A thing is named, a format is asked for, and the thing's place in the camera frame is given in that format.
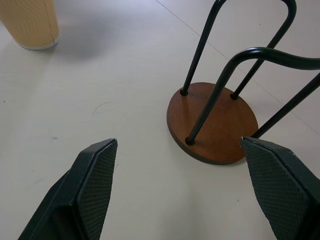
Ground tan ribbed paper cup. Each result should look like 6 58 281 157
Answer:
0 0 60 51

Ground black wire cup holder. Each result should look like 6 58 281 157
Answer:
166 0 320 166

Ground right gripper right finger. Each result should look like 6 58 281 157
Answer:
239 136 320 240

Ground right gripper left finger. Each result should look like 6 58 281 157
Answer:
17 137 118 240

